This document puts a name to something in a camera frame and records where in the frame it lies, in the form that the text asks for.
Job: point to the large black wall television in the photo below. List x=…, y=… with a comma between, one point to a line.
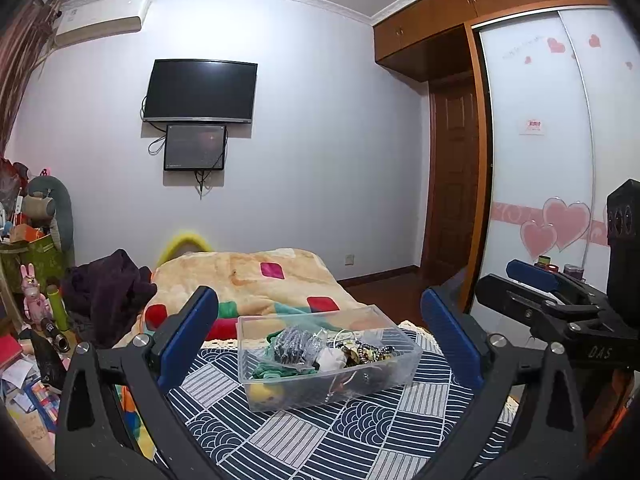
x=183, y=90

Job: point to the wooden overhead cabinet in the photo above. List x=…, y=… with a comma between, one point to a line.
x=427, y=40

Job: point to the white sock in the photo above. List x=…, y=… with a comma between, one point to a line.
x=331, y=360

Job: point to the small black wall monitor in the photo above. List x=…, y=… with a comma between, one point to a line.
x=196, y=147

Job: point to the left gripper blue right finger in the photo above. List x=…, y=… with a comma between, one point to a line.
x=462, y=341

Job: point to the pink rabbit toy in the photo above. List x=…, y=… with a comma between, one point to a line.
x=36, y=306

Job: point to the red striped curtain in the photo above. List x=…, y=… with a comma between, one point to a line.
x=22, y=45

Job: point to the yellow haired felt doll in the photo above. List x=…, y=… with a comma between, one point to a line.
x=264, y=397

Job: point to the clear plastic storage box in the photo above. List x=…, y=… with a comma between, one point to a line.
x=341, y=386

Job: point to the white wall air conditioner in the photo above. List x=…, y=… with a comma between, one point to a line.
x=99, y=19

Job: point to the green bottle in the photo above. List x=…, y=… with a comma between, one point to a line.
x=57, y=308

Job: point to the green cardboard storage box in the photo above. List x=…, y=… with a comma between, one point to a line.
x=48, y=261

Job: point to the dark purple clothing pile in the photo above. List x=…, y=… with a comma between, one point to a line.
x=103, y=298

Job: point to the yellow round chair back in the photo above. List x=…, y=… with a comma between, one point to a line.
x=181, y=244

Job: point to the beige blanket with coloured squares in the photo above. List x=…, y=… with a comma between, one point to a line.
x=283, y=280

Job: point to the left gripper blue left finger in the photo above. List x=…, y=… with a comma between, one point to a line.
x=180, y=337

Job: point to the grey green plush toy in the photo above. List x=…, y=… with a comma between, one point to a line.
x=47, y=203

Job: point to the grey fabric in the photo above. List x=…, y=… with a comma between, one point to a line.
x=296, y=346

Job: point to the white sliding wardrobe door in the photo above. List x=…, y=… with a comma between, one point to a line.
x=564, y=107

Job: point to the brown wooden door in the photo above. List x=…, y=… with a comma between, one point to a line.
x=452, y=178

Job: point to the blue white patterned tablecloth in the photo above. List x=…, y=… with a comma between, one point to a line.
x=389, y=435

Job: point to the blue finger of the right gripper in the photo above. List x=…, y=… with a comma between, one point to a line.
x=533, y=276
x=545, y=312

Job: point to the black chain pattern bag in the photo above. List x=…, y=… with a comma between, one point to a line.
x=357, y=350

